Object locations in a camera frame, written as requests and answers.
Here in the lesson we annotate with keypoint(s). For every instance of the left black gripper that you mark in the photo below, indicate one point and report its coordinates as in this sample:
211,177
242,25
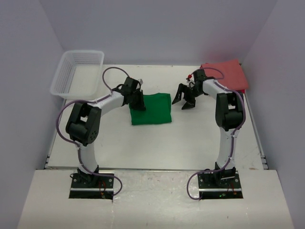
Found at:
140,105

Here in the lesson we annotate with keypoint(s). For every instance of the green t shirt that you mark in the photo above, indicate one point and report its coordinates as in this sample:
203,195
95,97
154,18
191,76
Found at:
158,110

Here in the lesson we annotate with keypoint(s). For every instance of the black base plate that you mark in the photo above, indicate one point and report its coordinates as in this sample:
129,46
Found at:
210,188
87,186

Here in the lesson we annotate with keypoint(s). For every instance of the white plastic basket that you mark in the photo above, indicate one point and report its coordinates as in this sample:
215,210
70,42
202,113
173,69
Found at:
78,75

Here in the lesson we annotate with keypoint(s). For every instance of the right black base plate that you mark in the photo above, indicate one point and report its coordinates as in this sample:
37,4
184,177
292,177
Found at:
210,188

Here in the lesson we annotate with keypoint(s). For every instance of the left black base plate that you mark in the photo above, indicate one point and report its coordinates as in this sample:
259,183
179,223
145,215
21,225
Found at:
87,186

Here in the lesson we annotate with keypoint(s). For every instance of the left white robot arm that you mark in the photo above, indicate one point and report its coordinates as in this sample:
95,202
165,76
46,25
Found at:
84,122

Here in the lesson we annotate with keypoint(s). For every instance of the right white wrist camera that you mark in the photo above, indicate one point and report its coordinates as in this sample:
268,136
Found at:
190,81

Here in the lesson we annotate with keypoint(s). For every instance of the folded pink t shirt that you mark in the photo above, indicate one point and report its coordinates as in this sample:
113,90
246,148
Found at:
228,73

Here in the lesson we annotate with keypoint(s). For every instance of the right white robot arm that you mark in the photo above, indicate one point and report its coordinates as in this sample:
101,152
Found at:
229,116

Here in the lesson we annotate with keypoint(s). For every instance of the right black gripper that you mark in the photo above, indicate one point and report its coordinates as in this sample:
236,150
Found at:
190,104

